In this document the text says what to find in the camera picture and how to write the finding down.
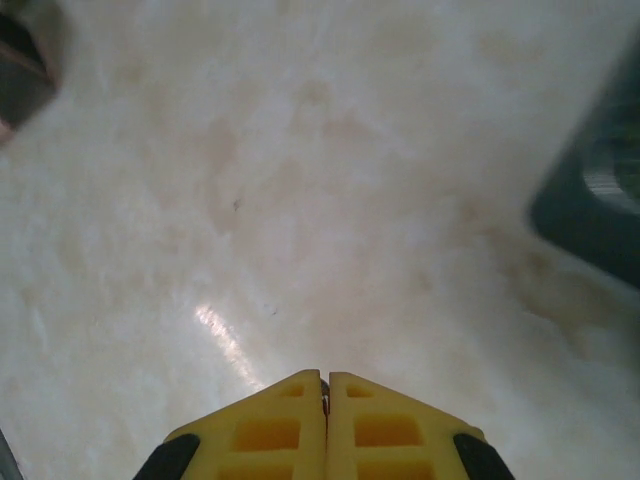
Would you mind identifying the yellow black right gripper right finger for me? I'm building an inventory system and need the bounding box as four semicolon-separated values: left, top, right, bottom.
327;371;516;480

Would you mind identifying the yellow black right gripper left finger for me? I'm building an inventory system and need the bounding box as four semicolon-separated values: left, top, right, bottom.
132;368;329;480

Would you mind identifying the dark green tin box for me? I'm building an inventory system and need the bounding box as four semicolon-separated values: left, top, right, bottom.
524;29;640;291

